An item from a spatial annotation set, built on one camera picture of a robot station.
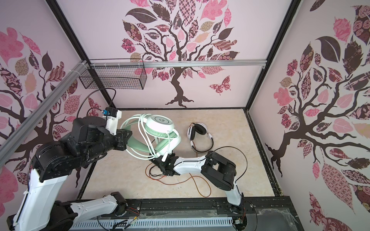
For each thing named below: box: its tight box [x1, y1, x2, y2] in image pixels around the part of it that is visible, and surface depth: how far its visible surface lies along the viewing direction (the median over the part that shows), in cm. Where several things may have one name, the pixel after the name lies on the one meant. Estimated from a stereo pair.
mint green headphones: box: [120, 114, 182, 156], surface depth 48 cm
